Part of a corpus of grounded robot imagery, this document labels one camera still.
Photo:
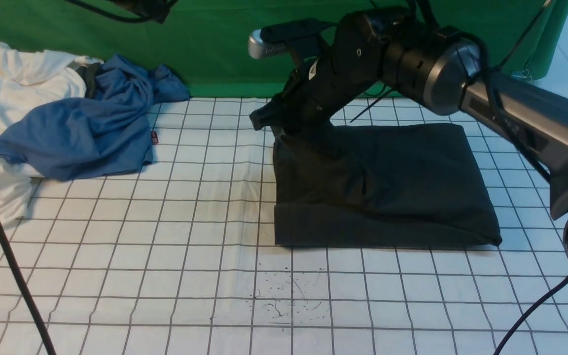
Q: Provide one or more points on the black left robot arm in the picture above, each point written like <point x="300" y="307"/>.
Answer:
<point x="157" y="11"/>

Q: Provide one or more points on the gray long-sleeve top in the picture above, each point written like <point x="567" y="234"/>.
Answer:
<point x="416" y="186"/>

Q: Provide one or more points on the green backdrop cloth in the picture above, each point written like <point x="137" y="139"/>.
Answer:
<point x="205" y="41"/>

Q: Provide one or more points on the blue crumpled shirt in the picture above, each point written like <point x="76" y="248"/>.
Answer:
<point x="108" y="134"/>

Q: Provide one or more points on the white grid tablecloth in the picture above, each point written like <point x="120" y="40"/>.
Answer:
<point x="180" y="258"/>

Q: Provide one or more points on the gray right robot arm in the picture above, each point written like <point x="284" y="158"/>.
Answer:
<point x="443" y="69"/>

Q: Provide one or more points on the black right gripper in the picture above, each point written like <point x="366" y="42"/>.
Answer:
<point x="331" y="70"/>

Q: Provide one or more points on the white crumpled garment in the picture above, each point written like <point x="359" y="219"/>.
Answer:
<point x="29" y="80"/>

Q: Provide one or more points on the silver binder clip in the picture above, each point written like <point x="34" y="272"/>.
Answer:
<point x="523" y="75"/>

